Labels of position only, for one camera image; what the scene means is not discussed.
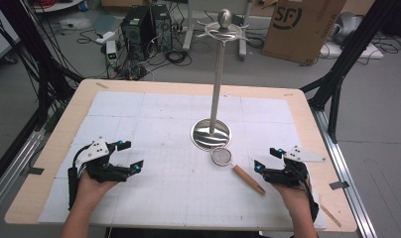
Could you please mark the white cabinet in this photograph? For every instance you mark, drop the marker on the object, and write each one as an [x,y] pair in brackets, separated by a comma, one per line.
[1,36]

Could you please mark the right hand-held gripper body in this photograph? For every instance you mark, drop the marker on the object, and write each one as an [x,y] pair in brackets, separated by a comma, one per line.
[293,172]

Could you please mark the beige tape strip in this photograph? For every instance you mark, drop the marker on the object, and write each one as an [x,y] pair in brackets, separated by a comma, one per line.
[102,85]

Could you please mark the small device with green display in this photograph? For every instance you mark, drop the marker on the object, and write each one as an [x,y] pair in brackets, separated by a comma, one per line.
[111,53]

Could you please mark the white power strip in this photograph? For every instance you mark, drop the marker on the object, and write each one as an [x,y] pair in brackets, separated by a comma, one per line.
[105,37]

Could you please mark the black metal frame stand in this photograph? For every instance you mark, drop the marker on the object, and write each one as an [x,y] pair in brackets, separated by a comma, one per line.
[39,66]
[347,56]

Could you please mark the aluminium rail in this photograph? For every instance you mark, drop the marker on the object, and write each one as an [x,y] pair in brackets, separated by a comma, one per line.
[13,172]
[344,178]

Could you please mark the slim black computer tower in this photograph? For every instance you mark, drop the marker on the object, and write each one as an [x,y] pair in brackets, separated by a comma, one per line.
[162,26]

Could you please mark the brown cardboard box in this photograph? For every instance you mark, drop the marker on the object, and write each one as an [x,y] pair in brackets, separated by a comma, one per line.
[304,36]

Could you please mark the thin wooden stick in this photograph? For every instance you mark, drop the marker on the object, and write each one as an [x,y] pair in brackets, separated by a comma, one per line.
[331,214]

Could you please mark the white flat board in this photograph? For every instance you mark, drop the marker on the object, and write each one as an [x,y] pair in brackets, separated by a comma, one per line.
[354,51]

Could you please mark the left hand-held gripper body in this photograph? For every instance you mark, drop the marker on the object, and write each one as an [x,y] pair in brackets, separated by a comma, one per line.
[95,152]

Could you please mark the tall steel utensil rack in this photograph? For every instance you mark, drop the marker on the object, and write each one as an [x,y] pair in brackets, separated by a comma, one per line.
[217,82]

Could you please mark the white gridded mat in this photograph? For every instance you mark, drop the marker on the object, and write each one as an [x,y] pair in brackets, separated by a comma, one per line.
[155,193]

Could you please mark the person's left hand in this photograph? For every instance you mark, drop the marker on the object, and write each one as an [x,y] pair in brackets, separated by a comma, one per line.
[89,191]

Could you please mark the person's right hand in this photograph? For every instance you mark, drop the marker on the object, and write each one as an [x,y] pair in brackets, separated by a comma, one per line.
[293,198]

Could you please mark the black tape piece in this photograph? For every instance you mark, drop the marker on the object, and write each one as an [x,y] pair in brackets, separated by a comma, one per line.
[339,185]
[35,171]

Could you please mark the large black computer tower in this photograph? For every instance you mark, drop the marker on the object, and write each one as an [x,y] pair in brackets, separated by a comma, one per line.
[137,29]

